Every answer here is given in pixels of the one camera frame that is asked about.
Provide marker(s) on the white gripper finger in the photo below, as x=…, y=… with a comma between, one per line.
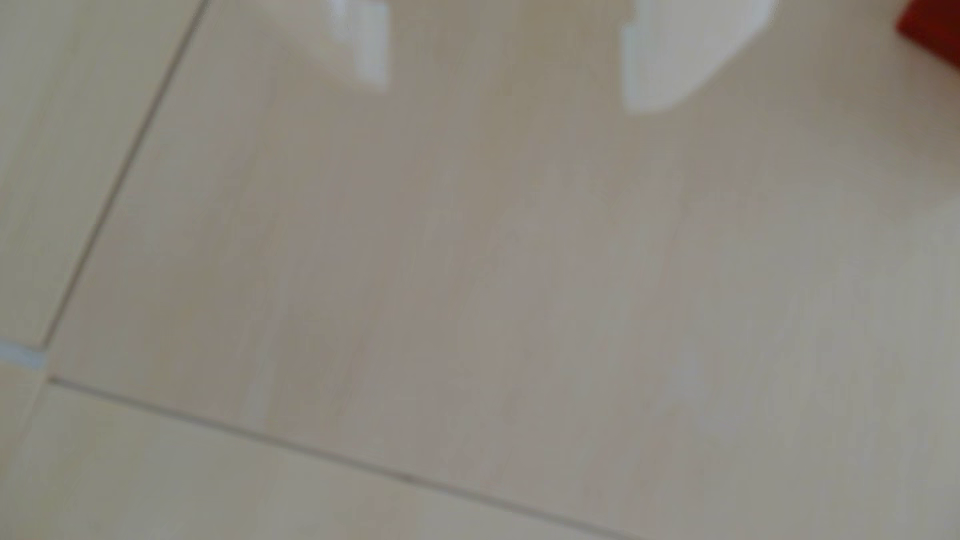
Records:
x=364, y=34
x=682, y=45

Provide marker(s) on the red rectangular block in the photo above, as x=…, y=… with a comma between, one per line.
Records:
x=934, y=26

